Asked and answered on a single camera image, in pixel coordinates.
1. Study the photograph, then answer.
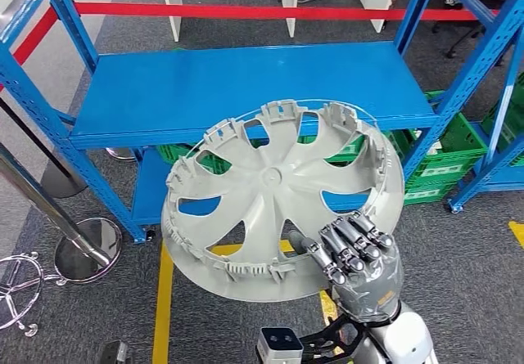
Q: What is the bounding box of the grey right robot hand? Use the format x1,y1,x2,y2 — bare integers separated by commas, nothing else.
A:
288,211,405,325

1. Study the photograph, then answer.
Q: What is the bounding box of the grey plastic wheel hubcap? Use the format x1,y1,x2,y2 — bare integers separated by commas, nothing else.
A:
160,99,405,303

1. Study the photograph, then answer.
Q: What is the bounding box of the blue metal shelf rack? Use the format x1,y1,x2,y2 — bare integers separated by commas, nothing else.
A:
0,0,524,245
447,25,524,214

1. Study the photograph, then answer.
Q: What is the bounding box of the green plastic crate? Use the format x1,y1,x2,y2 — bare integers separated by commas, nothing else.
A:
403,179,459,206
403,90,489,186
297,131,406,163
155,143,233,176
481,73,524,168

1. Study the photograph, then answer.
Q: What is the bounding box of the black office chair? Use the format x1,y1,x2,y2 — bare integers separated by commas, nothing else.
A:
446,22,504,67

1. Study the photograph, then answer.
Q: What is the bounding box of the red barrier tape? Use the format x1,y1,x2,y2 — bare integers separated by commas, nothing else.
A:
0,6,59,92
73,1,501,22

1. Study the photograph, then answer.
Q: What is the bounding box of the chrome stanchion base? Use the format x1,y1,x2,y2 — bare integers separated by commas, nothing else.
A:
105,147,137,163

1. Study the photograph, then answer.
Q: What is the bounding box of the chrome stanchion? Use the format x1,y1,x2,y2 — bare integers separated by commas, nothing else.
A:
0,143,123,285

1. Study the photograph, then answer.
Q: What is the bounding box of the black stanchion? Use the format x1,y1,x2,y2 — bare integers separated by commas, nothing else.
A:
0,98,88,199

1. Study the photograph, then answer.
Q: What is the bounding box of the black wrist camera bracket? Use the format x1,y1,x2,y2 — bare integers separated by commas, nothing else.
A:
301,313,367,364

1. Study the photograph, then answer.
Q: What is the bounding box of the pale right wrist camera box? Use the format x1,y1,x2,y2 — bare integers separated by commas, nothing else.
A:
257,326,304,364

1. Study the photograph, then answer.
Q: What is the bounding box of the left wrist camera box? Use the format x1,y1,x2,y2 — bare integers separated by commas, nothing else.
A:
97,339,133,364

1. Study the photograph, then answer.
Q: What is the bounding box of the chrome wire stand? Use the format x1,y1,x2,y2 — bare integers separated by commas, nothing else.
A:
0,252,67,338

